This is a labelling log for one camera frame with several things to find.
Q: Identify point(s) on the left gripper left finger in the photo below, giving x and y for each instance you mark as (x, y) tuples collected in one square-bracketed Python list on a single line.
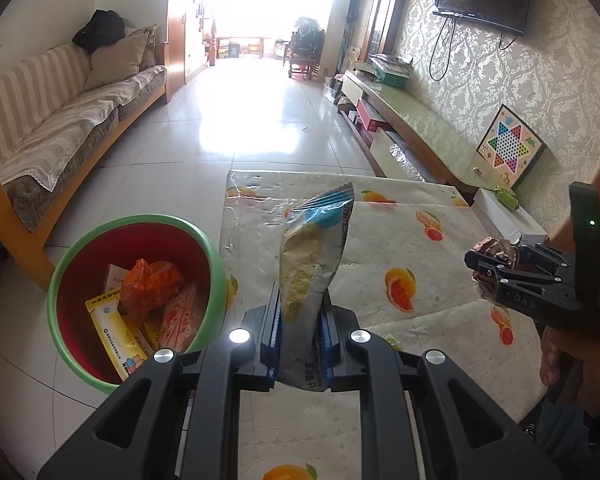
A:
[(177, 417)]

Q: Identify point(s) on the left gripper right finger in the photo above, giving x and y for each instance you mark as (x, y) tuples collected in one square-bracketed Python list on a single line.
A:
[(422, 417)]

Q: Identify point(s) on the black clothes pile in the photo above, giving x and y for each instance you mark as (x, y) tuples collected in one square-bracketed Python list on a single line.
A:
[(104, 29)]

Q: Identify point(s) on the right hand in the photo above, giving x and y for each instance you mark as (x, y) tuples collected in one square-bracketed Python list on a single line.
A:
[(583, 378)]

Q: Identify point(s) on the striped covered wooden sofa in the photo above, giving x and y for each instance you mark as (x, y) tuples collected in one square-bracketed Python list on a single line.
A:
[(53, 133)]

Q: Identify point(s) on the green folded pouch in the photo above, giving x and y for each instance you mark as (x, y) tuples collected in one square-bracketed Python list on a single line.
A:
[(506, 198)]

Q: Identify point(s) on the red bin green rim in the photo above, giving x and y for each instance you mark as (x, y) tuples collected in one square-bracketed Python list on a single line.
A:
[(81, 273)]

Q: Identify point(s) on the white cardboard box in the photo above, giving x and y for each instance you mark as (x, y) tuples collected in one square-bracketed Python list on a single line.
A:
[(501, 222)]

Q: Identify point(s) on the long tv cabinet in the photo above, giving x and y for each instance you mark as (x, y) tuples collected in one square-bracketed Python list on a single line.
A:
[(447, 157)]

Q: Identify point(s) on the orange print tablecloth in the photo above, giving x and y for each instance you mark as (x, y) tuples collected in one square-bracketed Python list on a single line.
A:
[(403, 274)]

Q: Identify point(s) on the blue grey snack packet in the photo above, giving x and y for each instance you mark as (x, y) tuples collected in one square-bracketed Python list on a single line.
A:
[(309, 256)]

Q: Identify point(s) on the green box on cabinet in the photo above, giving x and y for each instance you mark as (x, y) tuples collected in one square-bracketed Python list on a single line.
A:
[(390, 77)]

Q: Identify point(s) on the long yellow box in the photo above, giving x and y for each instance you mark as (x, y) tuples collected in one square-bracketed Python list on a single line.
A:
[(123, 342)]

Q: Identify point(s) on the beige cushion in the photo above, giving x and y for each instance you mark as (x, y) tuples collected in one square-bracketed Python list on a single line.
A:
[(117, 62)]

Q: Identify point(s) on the orange blue snack bag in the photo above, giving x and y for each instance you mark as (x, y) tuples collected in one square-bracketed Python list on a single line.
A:
[(149, 286)]

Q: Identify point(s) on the chinese checkers board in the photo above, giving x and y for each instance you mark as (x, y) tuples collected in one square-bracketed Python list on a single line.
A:
[(510, 147)]

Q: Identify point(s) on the silver foil wrapper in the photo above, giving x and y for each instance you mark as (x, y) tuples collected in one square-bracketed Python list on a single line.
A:
[(484, 260)]

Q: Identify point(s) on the wooden chair with clothes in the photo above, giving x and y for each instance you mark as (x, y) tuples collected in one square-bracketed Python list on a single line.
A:
[(305, 48)]

